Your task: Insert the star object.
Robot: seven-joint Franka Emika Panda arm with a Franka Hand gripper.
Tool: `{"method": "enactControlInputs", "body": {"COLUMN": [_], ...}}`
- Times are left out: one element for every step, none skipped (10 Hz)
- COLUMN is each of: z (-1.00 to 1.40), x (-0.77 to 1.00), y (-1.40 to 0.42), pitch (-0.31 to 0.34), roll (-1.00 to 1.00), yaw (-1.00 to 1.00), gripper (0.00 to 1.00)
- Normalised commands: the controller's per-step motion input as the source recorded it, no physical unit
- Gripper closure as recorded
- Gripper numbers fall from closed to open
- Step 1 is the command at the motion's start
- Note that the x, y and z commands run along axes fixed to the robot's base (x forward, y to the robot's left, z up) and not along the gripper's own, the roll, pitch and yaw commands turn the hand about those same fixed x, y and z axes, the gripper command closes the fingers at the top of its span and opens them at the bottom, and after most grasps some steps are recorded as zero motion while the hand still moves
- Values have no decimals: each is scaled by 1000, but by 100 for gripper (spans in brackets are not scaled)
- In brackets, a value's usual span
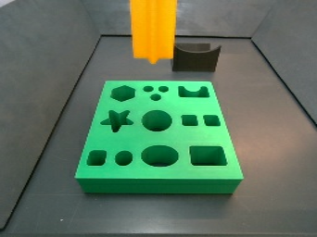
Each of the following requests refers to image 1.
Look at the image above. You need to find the orange star-shaped peg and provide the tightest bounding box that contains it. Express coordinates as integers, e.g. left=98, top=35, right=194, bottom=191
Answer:
left=130, top=0, right=177, bottom=64

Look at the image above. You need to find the green shape-sorting block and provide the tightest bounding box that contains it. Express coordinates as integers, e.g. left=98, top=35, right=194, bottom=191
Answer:
left=75, top=81, right=244, bottom=193

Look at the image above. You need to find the black curved holder block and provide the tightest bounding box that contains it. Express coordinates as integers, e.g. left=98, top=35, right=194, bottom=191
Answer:
left=173, top=43, right=222, bottom=72

